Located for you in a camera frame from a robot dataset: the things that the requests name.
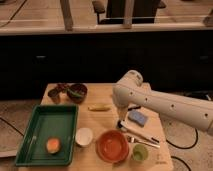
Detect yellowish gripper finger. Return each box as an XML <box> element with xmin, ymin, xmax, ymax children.
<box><xmin>118</xmin><ymin>108</ymin><xmax>128</xmax><ymax>121</ymax></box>

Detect yellow banana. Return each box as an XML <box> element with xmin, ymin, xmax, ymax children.
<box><xmin>88</xmin><ymin>106</ymin><xmax>110</xmax><ymax>111</ymax></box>

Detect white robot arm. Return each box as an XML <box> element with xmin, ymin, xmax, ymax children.
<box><xmin>112</xmin><ymin>70</ymin><xmax>213</xmax><ymax>136</ymax></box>

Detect blue sponge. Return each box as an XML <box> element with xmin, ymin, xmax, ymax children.
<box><xmin>128</xmin><ymin>110</ymin><xmax>148</xmax><ymax>126</ymax></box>

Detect orange bowl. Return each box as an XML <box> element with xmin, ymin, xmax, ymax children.
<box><xmin>96</xmin><ymin>130</ymin><xmax>129</xmax><ymax>163</ymax></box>

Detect green cup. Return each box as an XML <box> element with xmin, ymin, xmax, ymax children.
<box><xmin>132</xmin><ymin>144</ymin><xmax>149</xmax><ymax>162</ymax></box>

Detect dark brown bowl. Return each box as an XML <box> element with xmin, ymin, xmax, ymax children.
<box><xmin>67</xmin><ymin>83</ymin><xmax>87</xmax><ymax>104</ymax></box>

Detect white cup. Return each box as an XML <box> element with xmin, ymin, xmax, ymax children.
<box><xmin>75</xmin><ymin>127</ymin><xmax>93</xmax><ymax>147</ymax></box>

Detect green plastic tray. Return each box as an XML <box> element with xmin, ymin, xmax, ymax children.
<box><xmin>15</xmin><ymin>105</ymin><xmax>78</xmax><ymax>167</ymax></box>

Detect dark small cup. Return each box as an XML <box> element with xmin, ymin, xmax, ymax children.
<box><xmin>48</xmin><ymin>89</ymin><xmax>60</xmax><ymax>104</ymax></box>

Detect orange fruit piece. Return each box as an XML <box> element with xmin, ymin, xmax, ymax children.
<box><xmin>46</xmin><ymin>138</ymin><xmax>61</xmax><ymax>154</ymax></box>

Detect black office chair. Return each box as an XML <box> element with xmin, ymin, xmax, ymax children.
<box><xmin>92</xmin><ymin>0</ymin><xmax>166</xmax><ymax>25</ymax></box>

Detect black cable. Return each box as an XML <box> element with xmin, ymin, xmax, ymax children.
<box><xmin>165</xmin><ymin>128</ymin><xmax>200</xmax><ymax>150</ymax></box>

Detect wooden post right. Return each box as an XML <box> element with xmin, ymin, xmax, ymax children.
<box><xmin>123</xmin><ymin>0</ymin><xmax>134</xmax><ymax>29</ymax></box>

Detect wooden post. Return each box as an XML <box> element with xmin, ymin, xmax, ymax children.
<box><xmin>60</xmin><ymin>0</ymin><xmax>73</xmax><ymax>31</ymax></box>
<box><xmin>123</xmin><ymin>0</ymin><xmax>134</xmax><ymax>29</ymax></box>

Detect wooden post left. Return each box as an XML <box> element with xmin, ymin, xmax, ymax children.
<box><xmin>60</xmin><ymin>0</ymin><xmax>73</xmax><ymax>31</ymax></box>

